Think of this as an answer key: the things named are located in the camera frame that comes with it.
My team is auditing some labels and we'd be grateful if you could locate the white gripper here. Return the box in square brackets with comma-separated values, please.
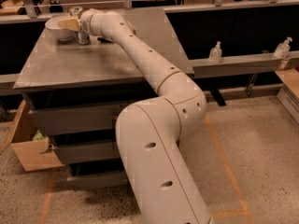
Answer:
[58, 9, 96, 35]

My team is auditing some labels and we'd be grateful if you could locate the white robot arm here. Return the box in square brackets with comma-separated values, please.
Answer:
[58, 9, 214, 224]

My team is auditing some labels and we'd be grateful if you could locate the white ceramic bowl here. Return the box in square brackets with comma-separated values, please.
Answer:
[45, 16, 75, 41]

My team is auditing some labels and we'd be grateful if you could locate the grey drawer cabinet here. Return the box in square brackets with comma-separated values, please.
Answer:
[13, 8, 195, 192]

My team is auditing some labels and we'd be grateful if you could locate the top grey drawer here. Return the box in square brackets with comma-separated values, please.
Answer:
[29, 103, 129, 135]

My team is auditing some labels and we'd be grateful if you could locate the grey drawer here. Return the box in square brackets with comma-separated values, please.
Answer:
[66, 171, 128, 189]
[51, 139, 120, 164]
[29, 103, 129, 135]

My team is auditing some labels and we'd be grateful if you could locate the green object in box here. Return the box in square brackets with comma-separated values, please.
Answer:
[33, 131, 48, 141]

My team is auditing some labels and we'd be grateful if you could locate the middle grey drawer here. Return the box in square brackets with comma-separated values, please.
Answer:
[51, 139, 120, 164]

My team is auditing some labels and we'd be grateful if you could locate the brown cardboard box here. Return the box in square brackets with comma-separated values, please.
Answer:
[0, 101, 64, 172]

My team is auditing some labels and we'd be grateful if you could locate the clear sanitizer bottle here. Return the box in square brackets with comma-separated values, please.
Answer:
[208, 41, 222, 63]

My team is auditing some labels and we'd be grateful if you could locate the bottom grey drawer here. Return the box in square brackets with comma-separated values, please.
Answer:
[66, 171, 128, 189]

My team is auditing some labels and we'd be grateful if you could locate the grey metal rail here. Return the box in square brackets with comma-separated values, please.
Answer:
[190, 50, 299, 79]

